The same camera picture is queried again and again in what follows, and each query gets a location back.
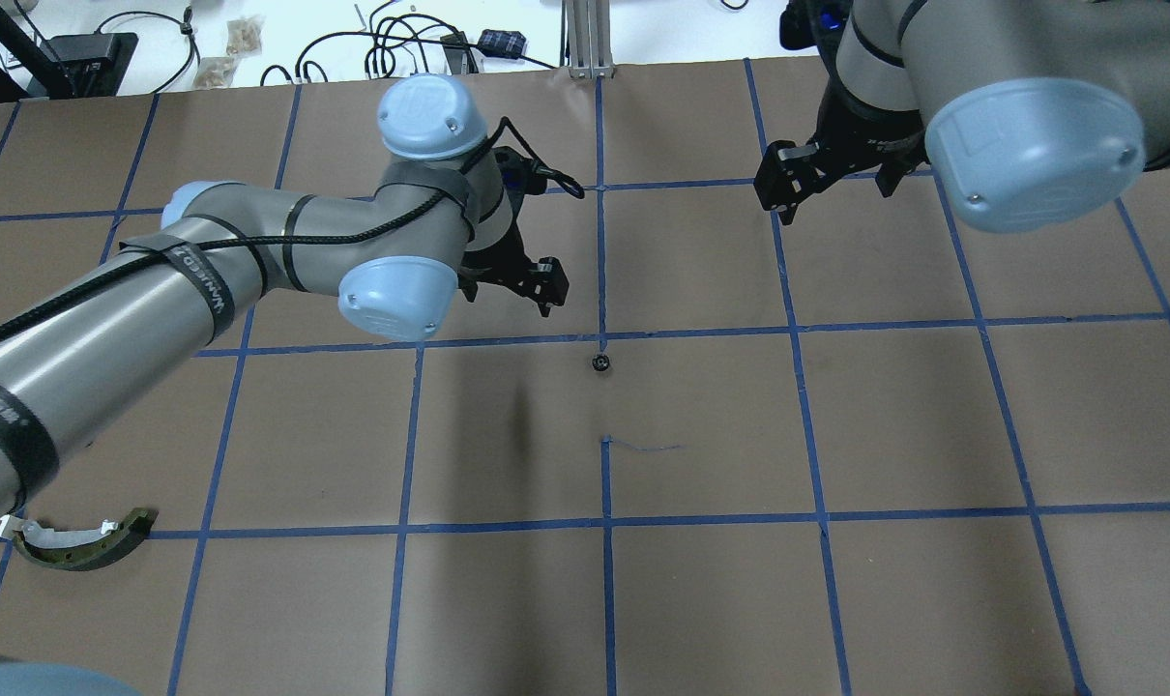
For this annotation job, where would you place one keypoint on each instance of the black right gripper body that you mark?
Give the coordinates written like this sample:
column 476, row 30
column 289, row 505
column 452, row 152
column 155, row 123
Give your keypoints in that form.
column 858, row 145

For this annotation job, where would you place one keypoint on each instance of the dark green brake shoe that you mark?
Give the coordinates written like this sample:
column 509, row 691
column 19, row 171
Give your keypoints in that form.
column 89, row 549

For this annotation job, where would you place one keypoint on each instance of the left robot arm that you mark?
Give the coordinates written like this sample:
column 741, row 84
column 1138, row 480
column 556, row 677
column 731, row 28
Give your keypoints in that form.
column 442, row 221

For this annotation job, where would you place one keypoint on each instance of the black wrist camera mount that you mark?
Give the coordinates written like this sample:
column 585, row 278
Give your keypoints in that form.
column 524, row 175

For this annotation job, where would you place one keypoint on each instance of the black power adapter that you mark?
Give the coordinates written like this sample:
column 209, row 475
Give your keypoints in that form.
column 504, row 44

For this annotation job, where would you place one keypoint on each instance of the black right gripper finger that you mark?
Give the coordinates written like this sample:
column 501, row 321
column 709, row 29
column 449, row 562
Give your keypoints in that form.
column 890, row 173
column 787, row 175

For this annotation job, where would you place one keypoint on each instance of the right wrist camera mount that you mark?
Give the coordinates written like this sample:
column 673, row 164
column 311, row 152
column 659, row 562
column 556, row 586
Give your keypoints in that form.
column 806, row 24

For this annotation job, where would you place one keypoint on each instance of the white curved plastic arc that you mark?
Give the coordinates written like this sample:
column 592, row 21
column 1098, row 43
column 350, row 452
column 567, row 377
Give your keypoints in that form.
column 12, row 525

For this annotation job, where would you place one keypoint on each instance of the aluminium frame post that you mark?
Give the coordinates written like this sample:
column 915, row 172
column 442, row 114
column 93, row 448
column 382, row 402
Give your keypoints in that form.
column 586, row 35

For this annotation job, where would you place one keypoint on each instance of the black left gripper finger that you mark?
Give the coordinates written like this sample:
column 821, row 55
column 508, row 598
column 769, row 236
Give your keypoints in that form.
column 547, row 285

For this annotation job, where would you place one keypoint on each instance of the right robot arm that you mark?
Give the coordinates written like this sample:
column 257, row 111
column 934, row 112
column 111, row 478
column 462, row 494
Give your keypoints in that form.
column 1030, row 112

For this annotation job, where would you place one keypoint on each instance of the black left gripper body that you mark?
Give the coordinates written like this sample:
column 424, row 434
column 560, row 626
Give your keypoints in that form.
column 495, row 259

